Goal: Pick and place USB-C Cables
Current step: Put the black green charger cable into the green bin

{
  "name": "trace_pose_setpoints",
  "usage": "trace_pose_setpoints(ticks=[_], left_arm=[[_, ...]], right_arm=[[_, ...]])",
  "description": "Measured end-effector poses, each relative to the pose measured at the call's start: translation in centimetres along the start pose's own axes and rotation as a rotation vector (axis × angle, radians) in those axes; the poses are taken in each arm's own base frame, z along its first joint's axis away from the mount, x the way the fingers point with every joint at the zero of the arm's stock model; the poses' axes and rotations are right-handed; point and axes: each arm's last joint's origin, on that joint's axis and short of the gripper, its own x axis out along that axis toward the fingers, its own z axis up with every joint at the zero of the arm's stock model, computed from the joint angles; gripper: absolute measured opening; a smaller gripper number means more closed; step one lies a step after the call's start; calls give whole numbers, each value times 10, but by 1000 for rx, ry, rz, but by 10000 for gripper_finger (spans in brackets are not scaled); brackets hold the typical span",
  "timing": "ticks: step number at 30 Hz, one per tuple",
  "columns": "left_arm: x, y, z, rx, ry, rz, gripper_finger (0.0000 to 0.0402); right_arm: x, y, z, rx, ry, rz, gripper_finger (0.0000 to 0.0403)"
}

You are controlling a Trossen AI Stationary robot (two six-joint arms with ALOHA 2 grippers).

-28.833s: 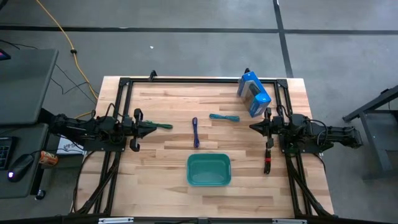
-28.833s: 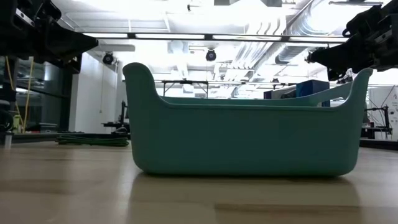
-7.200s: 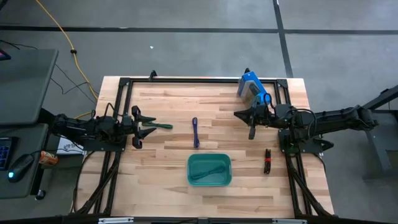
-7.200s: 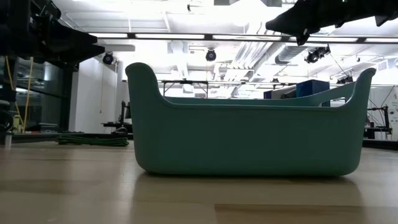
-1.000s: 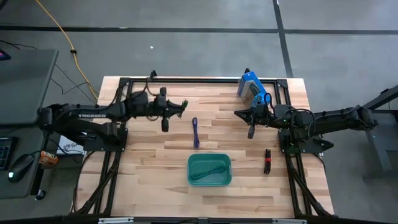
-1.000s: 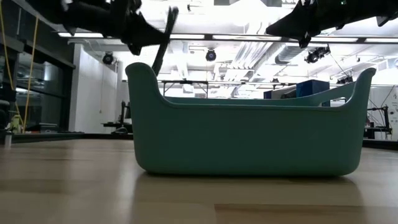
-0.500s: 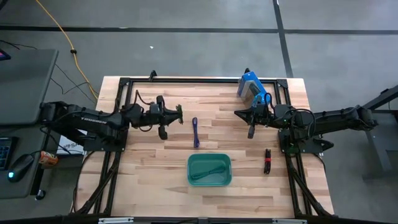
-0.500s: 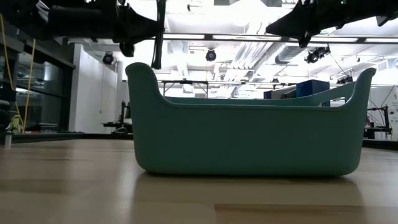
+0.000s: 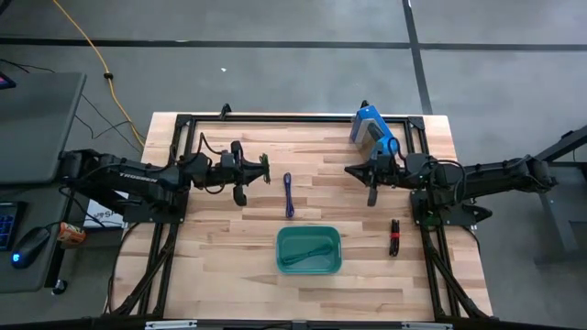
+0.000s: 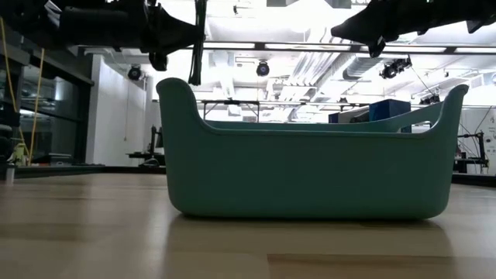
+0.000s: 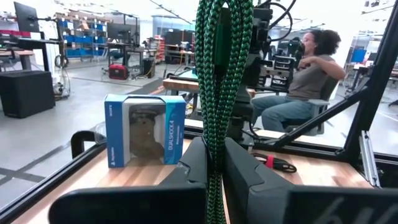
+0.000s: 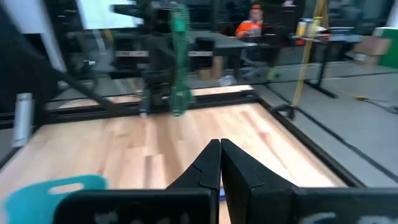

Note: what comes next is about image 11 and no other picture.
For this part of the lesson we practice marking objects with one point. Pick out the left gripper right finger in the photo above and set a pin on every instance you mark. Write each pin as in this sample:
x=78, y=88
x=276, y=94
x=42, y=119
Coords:
x=280, y=202

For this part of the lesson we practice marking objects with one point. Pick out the grey office chair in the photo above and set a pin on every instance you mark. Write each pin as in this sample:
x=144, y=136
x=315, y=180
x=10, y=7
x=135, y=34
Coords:
x=320, y=105

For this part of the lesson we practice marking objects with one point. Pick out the dark office desk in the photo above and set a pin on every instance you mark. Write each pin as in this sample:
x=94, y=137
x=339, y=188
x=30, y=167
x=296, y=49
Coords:
x=28, y=43

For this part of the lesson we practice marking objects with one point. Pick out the blue DualShock controller box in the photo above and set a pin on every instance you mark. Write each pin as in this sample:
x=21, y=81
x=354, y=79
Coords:
x=115, y=133

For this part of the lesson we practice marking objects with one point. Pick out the red tool bag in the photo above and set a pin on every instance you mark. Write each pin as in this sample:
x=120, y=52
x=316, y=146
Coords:
x=118, y=72

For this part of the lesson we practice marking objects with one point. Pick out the blue screen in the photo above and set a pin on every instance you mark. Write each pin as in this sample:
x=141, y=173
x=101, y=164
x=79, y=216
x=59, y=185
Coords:
x=359, y=56

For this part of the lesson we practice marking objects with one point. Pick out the black aluminium table frame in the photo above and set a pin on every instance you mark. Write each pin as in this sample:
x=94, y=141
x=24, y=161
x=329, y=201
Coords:
x=373, y=81

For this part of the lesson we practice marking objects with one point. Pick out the black metal equipment rack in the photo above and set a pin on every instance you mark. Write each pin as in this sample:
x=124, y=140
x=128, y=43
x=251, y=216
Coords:
x=283, y=73

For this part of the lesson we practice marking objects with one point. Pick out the black computer monitor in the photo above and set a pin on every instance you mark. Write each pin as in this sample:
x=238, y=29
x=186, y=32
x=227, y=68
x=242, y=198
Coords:
x=119, y=31
x=26, y=17

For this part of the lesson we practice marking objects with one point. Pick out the shelf with blue bins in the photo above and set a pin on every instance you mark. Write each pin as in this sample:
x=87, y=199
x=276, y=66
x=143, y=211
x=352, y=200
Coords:
x=81, y=39

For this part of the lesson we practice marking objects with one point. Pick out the person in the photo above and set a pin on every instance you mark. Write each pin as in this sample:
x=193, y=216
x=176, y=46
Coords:
x=306, y=81

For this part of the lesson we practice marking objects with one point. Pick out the wooden workbench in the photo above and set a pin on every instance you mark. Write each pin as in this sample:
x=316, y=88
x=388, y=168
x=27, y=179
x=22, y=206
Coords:
x=180, y=84

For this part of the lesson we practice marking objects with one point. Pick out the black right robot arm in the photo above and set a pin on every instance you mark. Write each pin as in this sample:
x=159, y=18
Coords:
x=248, y=102

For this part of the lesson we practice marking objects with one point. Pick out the black cabinet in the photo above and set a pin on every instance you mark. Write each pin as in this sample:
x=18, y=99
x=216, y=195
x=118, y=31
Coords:
x=26, y=93

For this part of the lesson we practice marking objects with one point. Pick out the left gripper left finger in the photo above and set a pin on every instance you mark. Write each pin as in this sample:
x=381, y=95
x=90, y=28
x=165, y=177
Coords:
x=149, y=202

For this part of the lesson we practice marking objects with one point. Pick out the silver metal bracket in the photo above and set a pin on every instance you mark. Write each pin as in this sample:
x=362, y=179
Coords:
x=370, y=158

